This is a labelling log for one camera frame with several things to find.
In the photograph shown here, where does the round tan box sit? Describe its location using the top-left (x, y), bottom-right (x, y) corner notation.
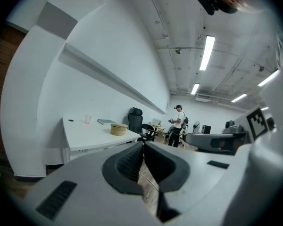
top-left (110, 126), bottom-right (128, 136)

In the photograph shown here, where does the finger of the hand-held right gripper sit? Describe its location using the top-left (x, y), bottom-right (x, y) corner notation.
top-left (185, 132), bottom-right (235, 154)

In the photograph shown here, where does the long ceiling light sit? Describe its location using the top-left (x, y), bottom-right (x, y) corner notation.
top-left (190, 83), bottom-right (200, 96)
top-left (231, 93), bottom-right (248, 103)
top-left (257, 69), bottom-right (281, 88)
top-left (199, 35), bottom-right (216, 72)

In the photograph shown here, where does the grey-green book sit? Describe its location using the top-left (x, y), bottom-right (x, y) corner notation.
top-left (97, 119), bottom-right (117, 126)

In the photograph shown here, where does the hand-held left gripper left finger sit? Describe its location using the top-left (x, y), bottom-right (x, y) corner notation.
top-left (18, 142), bottom-right (165, 226)

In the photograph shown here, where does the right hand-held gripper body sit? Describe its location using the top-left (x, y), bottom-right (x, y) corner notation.
top-left (223, 106), bottom-right (278, 154)

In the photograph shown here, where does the black office chair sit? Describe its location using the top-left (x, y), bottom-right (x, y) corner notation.
top-left (128, 107), bottom-right (157, 142)

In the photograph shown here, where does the white ceiling air conditioner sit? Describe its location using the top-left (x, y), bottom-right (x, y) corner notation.
top-left (194, 94), bottom-right (212, 102)

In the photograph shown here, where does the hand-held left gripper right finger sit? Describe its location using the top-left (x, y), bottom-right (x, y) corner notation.
top-left (143, 142), bottom-right (252, 226)

